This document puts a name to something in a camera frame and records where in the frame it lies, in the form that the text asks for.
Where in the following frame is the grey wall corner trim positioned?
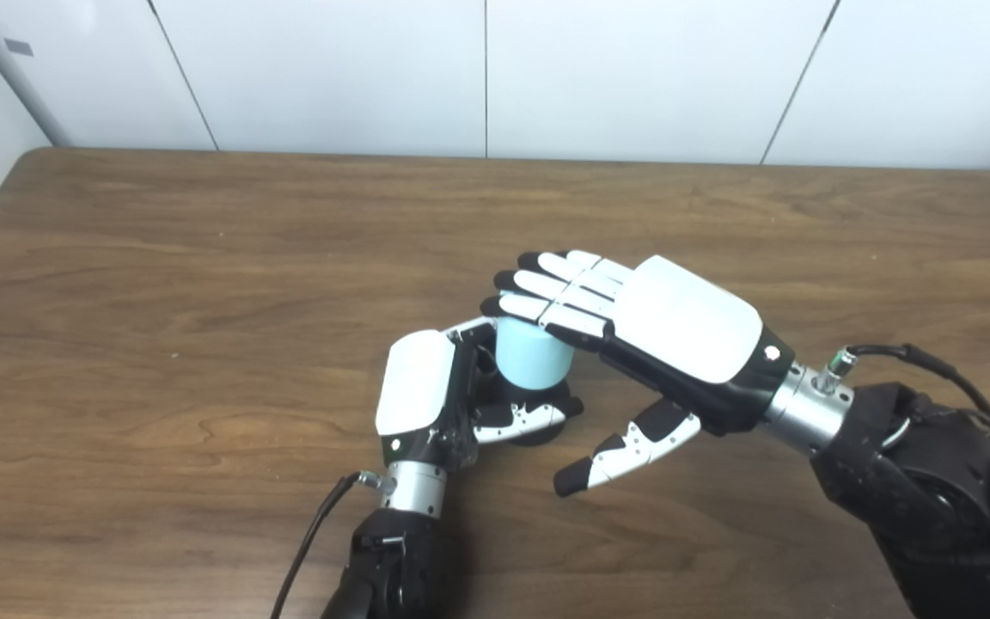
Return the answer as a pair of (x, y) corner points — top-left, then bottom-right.
(0, 0), (75, 149)

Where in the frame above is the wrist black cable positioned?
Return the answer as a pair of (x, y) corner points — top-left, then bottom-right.
(815, 344), (990, 482)
(270, 470), (397, 619)

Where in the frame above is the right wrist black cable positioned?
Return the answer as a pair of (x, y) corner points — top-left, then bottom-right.
(815, 344), (990, 482)

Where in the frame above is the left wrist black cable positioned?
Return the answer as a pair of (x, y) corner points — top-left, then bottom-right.
(270, 470), (397, 619)

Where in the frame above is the black flared nozzle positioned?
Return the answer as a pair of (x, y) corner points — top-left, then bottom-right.
(471, 340), (585, 447)

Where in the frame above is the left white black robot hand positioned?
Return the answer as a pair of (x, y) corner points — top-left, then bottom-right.
(375, 316), (585, 472)

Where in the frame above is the light-blue hose piece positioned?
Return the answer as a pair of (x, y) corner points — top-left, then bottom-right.
(495, 291), (576, 390)

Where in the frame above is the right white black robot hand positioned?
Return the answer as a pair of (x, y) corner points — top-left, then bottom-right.
(480, 250), (797, 498)

